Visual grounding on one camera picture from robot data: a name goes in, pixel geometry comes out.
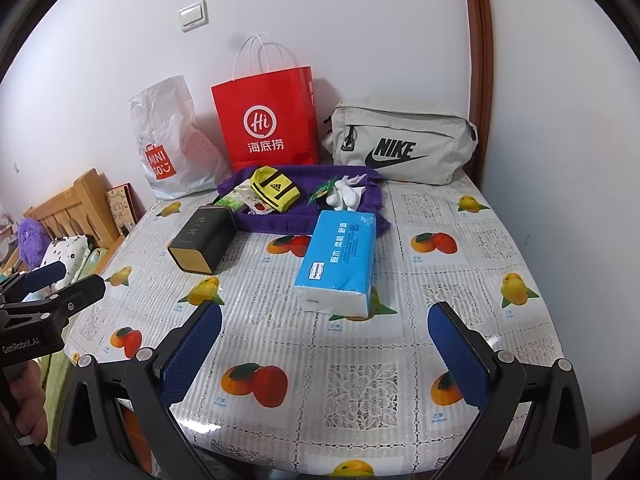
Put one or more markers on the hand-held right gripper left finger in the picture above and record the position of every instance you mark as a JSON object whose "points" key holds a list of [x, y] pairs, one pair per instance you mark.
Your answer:
{"points": [[192, 355]]}

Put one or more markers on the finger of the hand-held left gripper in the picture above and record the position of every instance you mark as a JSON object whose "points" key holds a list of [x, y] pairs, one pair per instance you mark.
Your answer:
{"points": [[75, 295], [40, 275]]}

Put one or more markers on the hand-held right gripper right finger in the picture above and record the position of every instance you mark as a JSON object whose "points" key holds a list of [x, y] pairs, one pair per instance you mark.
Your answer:
{"points": [[457, 360]]}

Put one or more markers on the light green packet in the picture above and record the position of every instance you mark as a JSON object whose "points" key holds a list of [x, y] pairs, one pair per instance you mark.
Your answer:
{"points": [[231, 204]]}

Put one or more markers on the clear sticker packet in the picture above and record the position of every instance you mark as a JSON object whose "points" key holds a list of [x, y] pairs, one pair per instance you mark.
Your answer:
{"points": [[255, 202]]}

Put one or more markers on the purple towel tray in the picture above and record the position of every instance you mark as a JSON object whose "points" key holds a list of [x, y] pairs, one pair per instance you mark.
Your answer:
{"points": [[300, 217]]}

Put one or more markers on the yellow mesh pouch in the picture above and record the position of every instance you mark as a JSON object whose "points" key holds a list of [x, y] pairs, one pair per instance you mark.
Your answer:
{"points": [[275, 187]]}

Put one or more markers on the dark green leaf packet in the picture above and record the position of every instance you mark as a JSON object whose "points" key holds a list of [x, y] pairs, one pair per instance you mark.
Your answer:
{"points": [[322, 190]]}

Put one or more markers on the person's left hand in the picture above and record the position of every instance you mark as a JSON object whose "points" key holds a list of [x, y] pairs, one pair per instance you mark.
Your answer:
{"points": [[32, 400]]}

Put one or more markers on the white dotted pillow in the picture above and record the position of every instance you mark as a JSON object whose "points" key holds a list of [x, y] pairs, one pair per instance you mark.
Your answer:
{"points": [[67, 257]]}

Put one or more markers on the purple plush toy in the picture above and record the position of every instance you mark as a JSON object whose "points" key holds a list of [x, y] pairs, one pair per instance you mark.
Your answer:
{"points": [[31, 240]]}

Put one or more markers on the light green cloth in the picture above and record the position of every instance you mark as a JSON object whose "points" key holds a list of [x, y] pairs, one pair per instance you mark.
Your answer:
{"points": [[57, 385]]}

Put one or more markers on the fruit print tablecloth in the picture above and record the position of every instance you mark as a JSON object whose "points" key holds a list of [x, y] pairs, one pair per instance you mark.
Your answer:
{"points": [[425, 285]]}

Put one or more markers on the patterned cardboard box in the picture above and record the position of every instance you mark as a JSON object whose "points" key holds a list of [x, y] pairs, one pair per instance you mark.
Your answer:
{"points": [[121, 205]]}

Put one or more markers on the black and gold box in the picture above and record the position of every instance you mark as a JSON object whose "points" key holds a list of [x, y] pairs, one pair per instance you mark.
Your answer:
{"points": [[200, 240]]}

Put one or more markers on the blue tissue pack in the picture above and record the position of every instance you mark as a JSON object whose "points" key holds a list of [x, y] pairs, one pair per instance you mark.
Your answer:
{"points": [[335, 260]]}

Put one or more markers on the white plastic shopping bag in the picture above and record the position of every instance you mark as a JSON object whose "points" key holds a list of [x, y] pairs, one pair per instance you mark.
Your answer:
{"points": [[175, 145]]}

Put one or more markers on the grey waist bag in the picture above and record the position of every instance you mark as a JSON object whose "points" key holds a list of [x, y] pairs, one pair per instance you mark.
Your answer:
{"points": [[400, 140]]}

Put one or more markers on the red paper shopping bag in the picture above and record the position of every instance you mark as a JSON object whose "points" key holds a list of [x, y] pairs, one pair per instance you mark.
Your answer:
{"points": [[265, 120]]}

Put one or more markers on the brown wooden door frame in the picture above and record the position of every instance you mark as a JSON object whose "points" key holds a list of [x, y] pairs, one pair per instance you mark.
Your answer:
{"points": [[479, 60]]}

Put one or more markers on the white light switch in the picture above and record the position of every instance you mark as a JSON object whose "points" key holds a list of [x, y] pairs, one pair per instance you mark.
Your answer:
{"points": [[193, 16]]}

